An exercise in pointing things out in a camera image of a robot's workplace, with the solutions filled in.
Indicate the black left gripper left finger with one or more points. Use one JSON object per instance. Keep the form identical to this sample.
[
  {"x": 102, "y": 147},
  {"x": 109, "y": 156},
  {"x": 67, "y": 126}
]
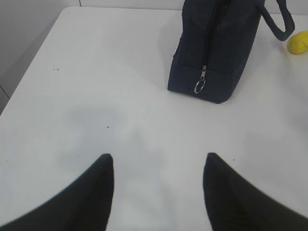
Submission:
[{"x": 84, "y": 205}]

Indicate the navy blue fabric lunch bag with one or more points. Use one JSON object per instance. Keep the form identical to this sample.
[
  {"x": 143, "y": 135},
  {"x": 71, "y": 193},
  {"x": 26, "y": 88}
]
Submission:
[{"x": 216, "y": 40}]

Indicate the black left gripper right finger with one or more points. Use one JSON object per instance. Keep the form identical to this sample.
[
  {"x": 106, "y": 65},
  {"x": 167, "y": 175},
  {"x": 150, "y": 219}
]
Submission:
[{"x": 234, "y": 204}]

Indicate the yellow lemon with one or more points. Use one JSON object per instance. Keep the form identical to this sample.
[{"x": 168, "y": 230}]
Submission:
[{"x": 298, "y": 43}]

